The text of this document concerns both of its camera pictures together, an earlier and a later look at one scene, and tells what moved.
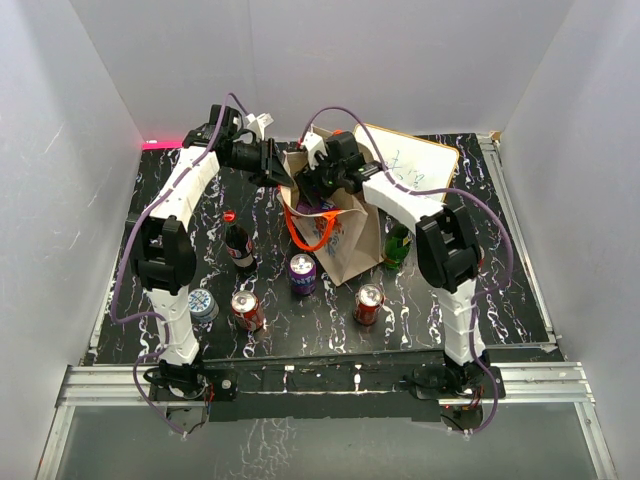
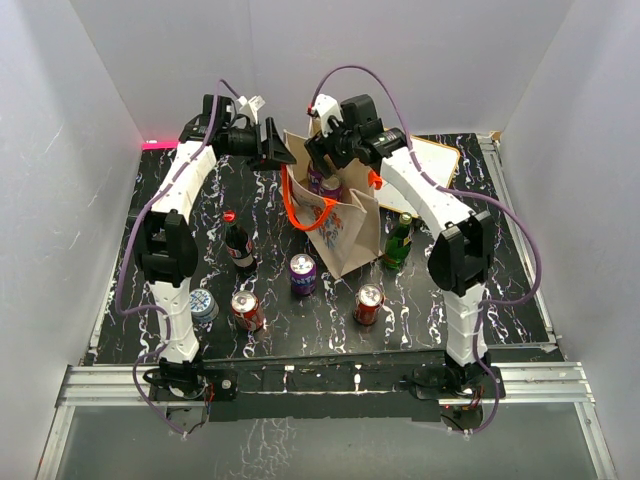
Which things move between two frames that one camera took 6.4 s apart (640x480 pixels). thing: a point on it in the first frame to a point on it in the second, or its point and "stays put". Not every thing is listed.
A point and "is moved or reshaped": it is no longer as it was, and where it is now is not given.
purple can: [303, 274] stays put
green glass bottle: [397, 245] stays put
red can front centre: [368, 303] stays put
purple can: [305, 208] is moved or reshaped
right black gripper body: [326, 177] to [340, 145]
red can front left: [246, 310] stays put
